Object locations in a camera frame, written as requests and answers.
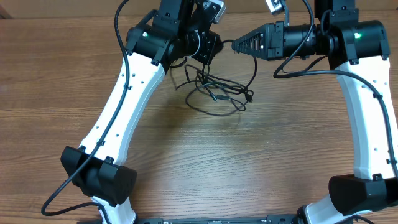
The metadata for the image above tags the black usb cable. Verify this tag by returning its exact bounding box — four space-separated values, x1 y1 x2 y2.
174 63 249 118
221 39 259 103
183 63 254 103

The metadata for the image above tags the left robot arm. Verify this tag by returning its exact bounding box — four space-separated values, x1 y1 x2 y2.
60 0 226 223

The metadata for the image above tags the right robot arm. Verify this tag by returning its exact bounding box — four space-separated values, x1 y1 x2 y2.
232 0 397 223

